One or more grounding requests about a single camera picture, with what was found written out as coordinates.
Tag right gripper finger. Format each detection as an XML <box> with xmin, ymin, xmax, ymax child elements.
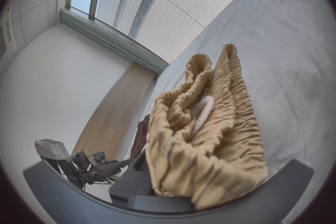
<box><xmin>109</xmin><ymin>151</ymin><xmax>153</xmax><ymax>203</ymax></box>

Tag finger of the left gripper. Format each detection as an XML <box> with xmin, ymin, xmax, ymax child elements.
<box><xmin>115</xmin><ymin>159</ymin><xmax>135</xmax><ymax>168</ymax></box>

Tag tan shorts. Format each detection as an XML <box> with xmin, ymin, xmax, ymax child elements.
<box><xmin>146</xmin><ymin>44</ymin><xmax>269</xmax><ymax>210</ymax></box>

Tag bed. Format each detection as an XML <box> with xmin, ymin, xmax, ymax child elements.
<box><xmin>71</xmin><ymin>0</ymin><xmax>334</xmax><ymax>214</ymax></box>

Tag brown garment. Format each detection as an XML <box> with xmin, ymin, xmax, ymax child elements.
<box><xmin>131</xmin><ymin>120</ymin><xmax>150</xmax><ymax>160</ymax></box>

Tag grey-green curtain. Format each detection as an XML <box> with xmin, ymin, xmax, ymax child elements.
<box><xmin>59</xmin><ymin>8</ymin><xmax>168</xmax><ymax>79</ymax></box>

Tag window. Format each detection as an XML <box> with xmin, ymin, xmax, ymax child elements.
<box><xmin>69</xmin><ymin>0</ymin><xmax>265</xmax><ymax>64</ymax></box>

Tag white air conditioner vent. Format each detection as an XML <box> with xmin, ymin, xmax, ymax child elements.
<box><xmin>0</xmin><ymin>6</ymin><xmax>17</xmax><ymax>61</ymax></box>

